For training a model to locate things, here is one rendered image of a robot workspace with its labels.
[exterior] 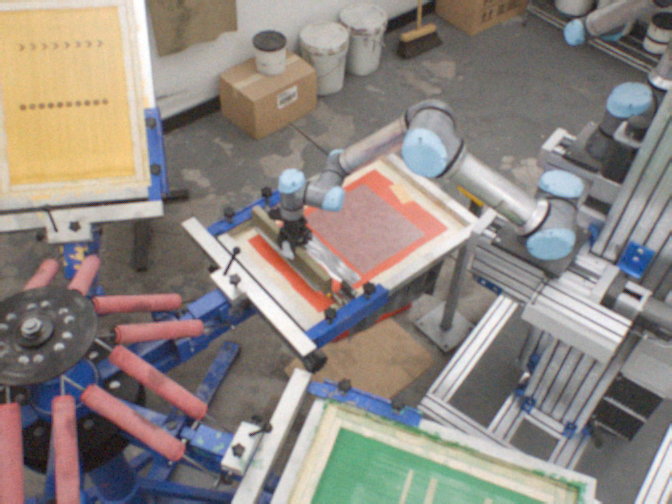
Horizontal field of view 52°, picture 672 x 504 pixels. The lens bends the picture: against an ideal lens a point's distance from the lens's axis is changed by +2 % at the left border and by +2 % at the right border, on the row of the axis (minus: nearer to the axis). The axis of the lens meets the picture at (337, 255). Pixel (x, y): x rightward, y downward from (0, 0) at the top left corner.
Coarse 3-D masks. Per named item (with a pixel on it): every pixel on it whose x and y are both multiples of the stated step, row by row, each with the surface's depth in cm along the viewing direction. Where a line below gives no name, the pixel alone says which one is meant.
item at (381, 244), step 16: (400, 208) 255; (416, 208) 255; (368, 224) 249; (384, 224) 249; (400, 224) 249; (416, 224) 250; (432, 224) 250; (352, 240) 244; (368, 240) 244; (384, 240) 244; (400, 240) 244; (416, 240) 244; (352, 256) 239; (368, 256) 239; (384, 256) 239; (400, 256) 239; (288, 272) 233; (368, 272) 234; (304, 288) 229; (336, 288) 229; (320, 304) 225
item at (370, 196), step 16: (368, 176) 266; (384, 176) 266; (352, 192) 260; (368, 192) 260; (384, 192) 260; (352, 208) 254; (368, 208) 254; (384, 208) 254; (320, 224) 248; (336, 224) 249; (352, 224) 249; (256, 240) 243; (336, 240) 243; (272, 256) 238
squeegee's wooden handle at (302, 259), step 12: (252, 216) 235; (264, 216) 230; (264, 228) 231; (276, 228) 226; (300, 252) 220; (300, 264) 221; (312, 264) 216; (312, 276) 218; (324, 276) 213; (324, 288) 215
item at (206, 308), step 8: (208, 296) 215; (216, 296) 215; (192, 304) 213; (200, 304) 213; (208, 304) 213; (216, 304) 213; (224, 304) 215; (192, 312) 211; (200, 312) 211; (208, 312) 212; (216, 312) 215; (200, 320) 212; (208, 320) 215
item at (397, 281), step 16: (384, 160) 270; (400, 160) 267; (416, 176) 261; (432, 192) 256; (448, 208) 252; (464, 224) 249; (224, 240) 237; (448, 240) 240; (464, 240) 241; (240, 256) 233; (432, 256) 235; (256, 272) 229; (400, 272) 230; (416, 272) 231; (272, 288) 224; (400, 288) 230; (288, 304) 220; (304, 320) 216
